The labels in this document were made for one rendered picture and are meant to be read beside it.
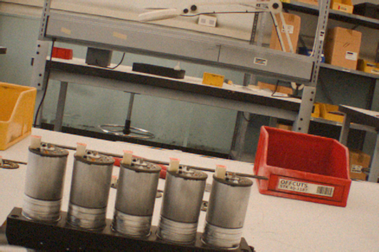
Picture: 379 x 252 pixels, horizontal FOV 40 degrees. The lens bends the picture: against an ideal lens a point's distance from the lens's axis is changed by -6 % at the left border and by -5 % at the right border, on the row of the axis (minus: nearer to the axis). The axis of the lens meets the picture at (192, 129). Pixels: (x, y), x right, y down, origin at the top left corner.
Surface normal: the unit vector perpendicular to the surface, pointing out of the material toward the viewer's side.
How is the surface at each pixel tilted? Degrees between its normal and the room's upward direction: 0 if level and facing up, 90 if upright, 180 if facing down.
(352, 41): 90
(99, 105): 90
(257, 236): 0
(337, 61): 90
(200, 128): 90
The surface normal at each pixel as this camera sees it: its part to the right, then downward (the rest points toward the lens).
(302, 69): 0.04, 0.14
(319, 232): 0.18, -0.97
